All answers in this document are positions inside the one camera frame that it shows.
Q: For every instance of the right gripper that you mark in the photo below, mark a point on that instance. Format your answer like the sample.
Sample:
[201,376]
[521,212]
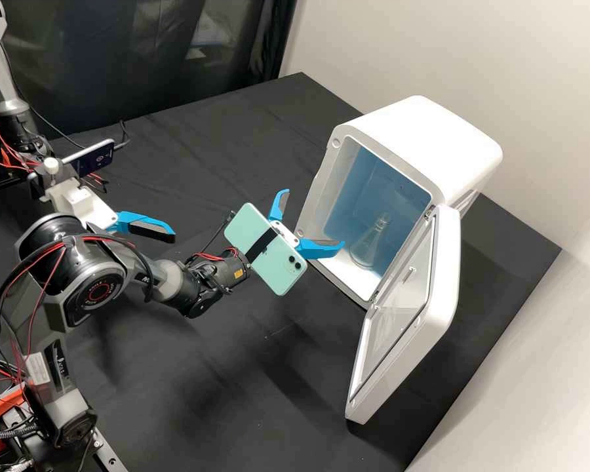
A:
[286,234]

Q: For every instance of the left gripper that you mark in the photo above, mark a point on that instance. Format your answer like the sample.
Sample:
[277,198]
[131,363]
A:
[76,201]

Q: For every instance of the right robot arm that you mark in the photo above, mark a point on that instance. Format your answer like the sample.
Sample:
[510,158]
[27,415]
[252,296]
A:
[86,275]

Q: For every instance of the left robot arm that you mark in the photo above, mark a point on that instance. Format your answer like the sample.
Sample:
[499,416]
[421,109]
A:
[0,74]

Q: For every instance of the clear flask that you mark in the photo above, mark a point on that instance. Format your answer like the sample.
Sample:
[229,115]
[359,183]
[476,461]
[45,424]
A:
[371,246]

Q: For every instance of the incubator door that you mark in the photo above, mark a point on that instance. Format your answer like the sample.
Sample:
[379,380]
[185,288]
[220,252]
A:
[423,305]

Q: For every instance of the white incubator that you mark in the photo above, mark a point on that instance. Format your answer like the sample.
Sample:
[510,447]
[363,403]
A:
[437,147]

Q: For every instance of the right wrist camera phone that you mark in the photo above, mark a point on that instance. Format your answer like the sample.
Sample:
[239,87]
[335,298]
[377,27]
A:
[265,251]

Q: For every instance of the wrist camera phone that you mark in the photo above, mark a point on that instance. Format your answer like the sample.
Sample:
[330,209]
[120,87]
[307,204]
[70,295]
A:
[92,156]
[265,251]

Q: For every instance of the left wrist camera phone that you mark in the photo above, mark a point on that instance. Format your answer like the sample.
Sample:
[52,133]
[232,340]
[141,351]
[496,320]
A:
[92,156]

